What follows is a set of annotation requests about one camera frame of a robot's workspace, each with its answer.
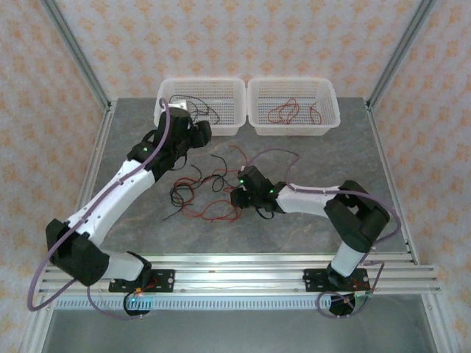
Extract red cable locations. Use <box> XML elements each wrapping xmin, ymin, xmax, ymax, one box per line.
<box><xmin>266</xmin><ymin>97</ymin><xmax>300</xmax><ymax>125</ymax></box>
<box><xmin>181</xmin><ymin>199</ymin><xmax>241</xmax><ymax>224</ymax></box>
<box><xmin>309</xmin><ymin>101</ymin><xmax>324</xmax><ymax>125</ymax></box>

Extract black wires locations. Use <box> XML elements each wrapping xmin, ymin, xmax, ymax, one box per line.
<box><xmin>173</xmin><ymin>145</ymin><xmax>251</xmax><ymax>189</ymax></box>

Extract black arm base housing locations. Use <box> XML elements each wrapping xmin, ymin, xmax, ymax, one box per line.
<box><xmin>327</xmin><ymin>292</ymin><xmax>370</xmax><ymax>319</ymax></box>
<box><xmin>123</xmin><ymin>293</ymin><xmax>152</xmax><ymax>318</ymax></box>

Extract white perforated plastic basket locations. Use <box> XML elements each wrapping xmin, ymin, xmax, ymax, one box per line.
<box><xmin>246</xmin><ymin>76</ymin><xmax>341</xmax><ymax>137</ymax></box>
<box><xmin>153</xmin><ymin>76</ymin><xmax>247</xmax><ymax>138</ymax></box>

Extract grey metal lower shelf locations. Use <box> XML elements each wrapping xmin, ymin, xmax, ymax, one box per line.
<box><xmin>40</xmin><ymin>297</ymin><xmax>442</xmax><ymax>353</ymax></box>

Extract aluminium mounting rail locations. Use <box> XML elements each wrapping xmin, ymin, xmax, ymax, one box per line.
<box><xmin>38</xmin><ymin>252</ymin><xmax>441</xmax><ymax>297</ymax></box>

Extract aluminium table side rail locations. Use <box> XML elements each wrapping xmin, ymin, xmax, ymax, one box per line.
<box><xmin>58</xmin><ymin>102</ymin><xmax>118</xmax><ymax>265</ymax></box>
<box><xmin>366</xmin><ymin>102</ymin><xmax>420</xmax><ymax>265</ymax></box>

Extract grey slotted cable duct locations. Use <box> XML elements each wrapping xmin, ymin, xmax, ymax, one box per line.
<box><xmin>54</xmin><ymin>296</ymin><xmax>371</xmax><ymax>310</ymax></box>

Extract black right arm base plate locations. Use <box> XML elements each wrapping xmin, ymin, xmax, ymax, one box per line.
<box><xmin>303</xmin><ymin>268</ymin><xmax>369</xmax><ymax>294</ymax></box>

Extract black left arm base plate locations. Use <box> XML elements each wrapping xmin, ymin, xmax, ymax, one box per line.
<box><xmin>109</xmin><ymin>269</ymin><xmax>176</xmax><ymax>294</ymax></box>

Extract aluminium frame post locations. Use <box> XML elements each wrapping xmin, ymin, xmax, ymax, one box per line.
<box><xmin>39</xmin><ymin>0</ymin><xmax>113</xmax><ymax>111</ymax></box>
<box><xmin>366</xmin><ymin>0</ymin><xmax>439</xmax><ymax>110</ymax></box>

